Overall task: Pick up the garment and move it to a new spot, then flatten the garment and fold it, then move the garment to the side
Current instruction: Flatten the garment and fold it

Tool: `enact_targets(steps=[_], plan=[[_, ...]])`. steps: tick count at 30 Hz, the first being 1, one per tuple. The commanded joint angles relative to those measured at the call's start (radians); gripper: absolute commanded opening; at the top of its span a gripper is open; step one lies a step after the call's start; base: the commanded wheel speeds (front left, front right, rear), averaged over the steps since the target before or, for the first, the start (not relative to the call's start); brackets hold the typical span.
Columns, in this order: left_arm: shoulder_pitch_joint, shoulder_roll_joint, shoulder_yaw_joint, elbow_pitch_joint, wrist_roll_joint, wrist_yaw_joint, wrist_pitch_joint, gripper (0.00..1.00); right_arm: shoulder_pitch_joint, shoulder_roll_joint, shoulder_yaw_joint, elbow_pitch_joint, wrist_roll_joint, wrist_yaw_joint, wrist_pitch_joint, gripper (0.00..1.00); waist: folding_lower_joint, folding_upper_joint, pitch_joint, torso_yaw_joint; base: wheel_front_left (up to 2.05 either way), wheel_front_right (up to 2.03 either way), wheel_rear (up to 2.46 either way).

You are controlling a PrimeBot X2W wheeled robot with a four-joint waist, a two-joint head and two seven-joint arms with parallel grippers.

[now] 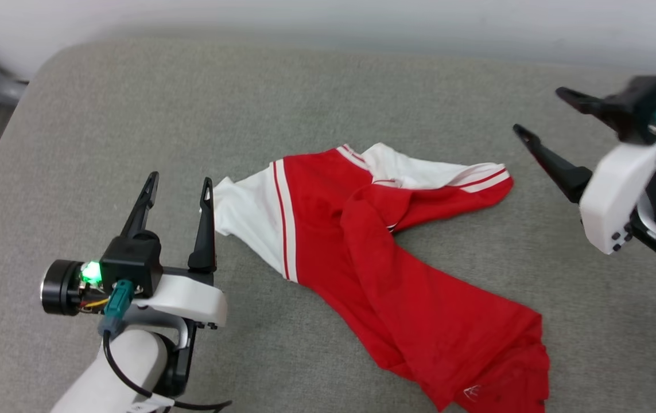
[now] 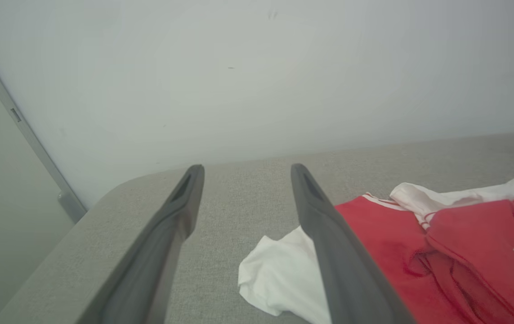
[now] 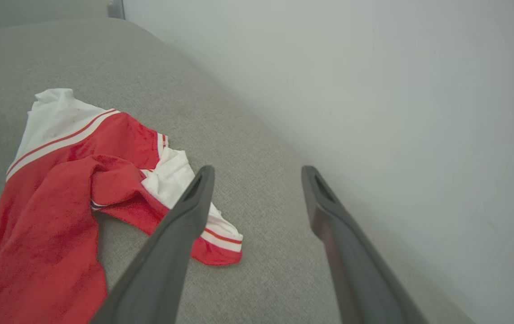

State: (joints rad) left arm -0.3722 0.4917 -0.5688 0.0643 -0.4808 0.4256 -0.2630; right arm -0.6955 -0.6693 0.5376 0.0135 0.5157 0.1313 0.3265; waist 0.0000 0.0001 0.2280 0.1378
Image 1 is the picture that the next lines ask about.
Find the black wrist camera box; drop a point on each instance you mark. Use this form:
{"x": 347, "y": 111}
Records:
{"x": 646, "y": 103}
{"x": 132, "y": 258}

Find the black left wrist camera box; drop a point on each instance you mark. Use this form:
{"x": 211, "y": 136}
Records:
{"x": 132, "y": 258}

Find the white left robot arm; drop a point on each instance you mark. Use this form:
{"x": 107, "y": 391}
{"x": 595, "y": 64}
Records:
{"x": 132, "y": 361}

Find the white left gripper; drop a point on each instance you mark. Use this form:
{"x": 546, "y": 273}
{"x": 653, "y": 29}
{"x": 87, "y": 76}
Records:
{"x": 190, "y": 298}

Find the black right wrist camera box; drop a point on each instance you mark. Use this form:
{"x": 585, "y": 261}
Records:
{"x": 646, "y": 103}

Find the red and white garment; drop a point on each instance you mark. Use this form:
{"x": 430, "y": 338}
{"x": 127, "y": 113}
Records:
{"x": 396, "y": 275}

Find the black cylindrical wrist motor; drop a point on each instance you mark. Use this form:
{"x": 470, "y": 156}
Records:
{"x": 59, "y": 287}

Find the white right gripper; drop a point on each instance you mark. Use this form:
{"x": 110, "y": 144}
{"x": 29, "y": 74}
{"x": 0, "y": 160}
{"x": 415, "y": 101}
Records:
{"x": 614, "y": 195}

